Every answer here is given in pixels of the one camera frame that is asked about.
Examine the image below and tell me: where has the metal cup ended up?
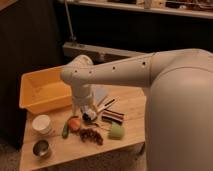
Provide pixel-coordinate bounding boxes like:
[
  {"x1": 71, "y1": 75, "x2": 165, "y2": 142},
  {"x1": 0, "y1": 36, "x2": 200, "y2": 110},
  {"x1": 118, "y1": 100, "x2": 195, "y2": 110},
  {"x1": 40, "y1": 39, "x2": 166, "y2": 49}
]
[{"x1": 33, "y1": 140, "x2": 51, "y2": 158}]

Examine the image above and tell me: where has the blue cloth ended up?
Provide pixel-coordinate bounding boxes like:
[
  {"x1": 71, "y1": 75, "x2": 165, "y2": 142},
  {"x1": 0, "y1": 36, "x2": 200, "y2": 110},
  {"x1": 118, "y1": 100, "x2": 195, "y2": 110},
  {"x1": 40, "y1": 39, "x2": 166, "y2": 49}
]
[{"x1": 93, "y1": 86, "x2": 108, "y2": 105}]

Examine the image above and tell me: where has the orange carrot toy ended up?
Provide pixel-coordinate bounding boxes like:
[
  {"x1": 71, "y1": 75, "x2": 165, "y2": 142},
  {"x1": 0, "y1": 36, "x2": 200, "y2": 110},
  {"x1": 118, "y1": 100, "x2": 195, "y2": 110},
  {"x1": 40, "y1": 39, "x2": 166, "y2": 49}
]
[{"x1": 68, "y1": 118, "x2": 81, "y2": 131}]

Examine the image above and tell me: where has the brown striped block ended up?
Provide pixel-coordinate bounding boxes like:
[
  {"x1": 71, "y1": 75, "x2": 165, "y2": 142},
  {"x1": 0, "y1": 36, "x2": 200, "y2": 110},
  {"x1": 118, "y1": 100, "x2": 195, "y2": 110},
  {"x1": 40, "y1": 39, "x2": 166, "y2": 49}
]
[{"x1": 101, "y1": 110, "x2": 124, "y2": 125}]

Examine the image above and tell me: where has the grey metal pole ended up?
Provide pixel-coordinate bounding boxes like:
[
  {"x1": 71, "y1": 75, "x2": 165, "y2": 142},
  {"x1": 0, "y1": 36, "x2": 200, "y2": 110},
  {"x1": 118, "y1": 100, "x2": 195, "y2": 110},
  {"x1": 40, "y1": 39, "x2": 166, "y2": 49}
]
[{"x1": 64, "y1": 0, "x2": 76, "y2": 44}]

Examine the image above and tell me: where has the green sponge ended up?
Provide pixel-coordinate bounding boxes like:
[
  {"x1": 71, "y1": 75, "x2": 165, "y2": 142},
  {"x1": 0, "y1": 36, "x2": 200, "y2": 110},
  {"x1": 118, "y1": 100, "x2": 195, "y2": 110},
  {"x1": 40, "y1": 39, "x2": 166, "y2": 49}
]
[{"x1": 108, "y1": 123, "x2": 124, "y2": 140}]

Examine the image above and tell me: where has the grey metal rail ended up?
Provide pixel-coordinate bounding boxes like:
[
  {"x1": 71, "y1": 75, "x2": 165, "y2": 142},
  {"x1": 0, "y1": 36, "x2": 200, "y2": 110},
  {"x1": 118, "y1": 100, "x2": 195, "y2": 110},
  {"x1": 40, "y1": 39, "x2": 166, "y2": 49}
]
[{"x1": 63, "y1": 42, "x2": 142, "y2": 62}]

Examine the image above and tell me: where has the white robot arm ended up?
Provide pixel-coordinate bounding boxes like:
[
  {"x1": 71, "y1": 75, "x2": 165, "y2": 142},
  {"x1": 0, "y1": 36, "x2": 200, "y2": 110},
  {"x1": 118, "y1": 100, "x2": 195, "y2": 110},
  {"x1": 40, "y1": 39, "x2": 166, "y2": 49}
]
[{"x1": 61, "y1": 49, "x2": 213, "y2": 171}]

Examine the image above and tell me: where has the green cucumber toy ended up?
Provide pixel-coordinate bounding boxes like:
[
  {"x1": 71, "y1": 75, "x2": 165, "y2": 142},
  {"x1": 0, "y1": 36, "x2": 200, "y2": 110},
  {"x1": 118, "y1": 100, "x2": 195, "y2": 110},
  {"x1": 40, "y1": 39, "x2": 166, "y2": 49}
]
[{"x1": 62, "y1": 121, "x2": 69, "y2": 139}]

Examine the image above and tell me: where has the brown grape bunch toy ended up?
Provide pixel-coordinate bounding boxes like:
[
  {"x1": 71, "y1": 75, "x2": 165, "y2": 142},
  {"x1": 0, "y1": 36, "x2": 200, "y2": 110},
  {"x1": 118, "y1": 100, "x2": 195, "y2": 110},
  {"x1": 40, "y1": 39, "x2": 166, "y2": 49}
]
[{"x1": 79, "y1": 129, "x2": 103, "y2": 145}]

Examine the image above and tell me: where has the white paper cup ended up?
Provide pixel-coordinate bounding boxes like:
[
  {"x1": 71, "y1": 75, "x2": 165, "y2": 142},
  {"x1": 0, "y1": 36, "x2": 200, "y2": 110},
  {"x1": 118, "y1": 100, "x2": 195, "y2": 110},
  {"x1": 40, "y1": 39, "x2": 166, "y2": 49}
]
[{"x1": 32, "y1": 115, "x2": 51, "y2": 134}]

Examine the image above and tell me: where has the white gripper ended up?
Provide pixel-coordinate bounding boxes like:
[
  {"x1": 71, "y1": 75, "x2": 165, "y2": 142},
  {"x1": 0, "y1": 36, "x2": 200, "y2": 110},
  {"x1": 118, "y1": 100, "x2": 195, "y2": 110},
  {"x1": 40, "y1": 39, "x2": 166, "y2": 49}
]
[{"x1": 72, "y1": 95, "x2": 93, "y2": 115}]

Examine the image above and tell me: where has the yellow plastic bin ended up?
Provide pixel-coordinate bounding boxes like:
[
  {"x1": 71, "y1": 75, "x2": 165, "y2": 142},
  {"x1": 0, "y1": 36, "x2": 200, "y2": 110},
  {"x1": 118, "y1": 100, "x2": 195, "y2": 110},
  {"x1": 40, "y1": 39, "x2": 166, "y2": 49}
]
[{"x1": 19, "y1": 66, "x2": 72, "y2": 114}]

